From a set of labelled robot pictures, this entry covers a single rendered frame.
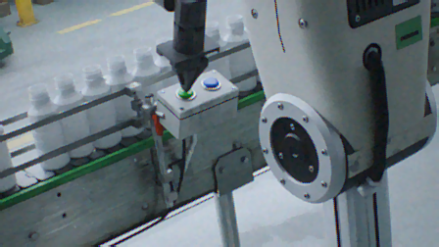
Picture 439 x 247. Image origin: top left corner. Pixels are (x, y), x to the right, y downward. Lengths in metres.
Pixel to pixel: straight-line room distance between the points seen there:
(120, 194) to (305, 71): 0.75
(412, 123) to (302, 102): 0.16
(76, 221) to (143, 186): 0.16
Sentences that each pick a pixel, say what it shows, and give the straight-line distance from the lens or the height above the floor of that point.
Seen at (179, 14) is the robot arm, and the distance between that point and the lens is 1.50.
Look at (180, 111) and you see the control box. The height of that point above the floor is 1.10.
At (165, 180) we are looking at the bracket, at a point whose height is 0.93.
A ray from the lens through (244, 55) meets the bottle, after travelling 1.87.
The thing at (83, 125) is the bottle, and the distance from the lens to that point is 1.69.
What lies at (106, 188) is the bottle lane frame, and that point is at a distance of 1.72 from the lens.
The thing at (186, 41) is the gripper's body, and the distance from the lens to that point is 1.52.
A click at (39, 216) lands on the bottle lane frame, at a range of 1.67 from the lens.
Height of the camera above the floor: 1.68
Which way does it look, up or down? 23 degrees down
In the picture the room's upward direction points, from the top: 9 degrees counter-clockwise
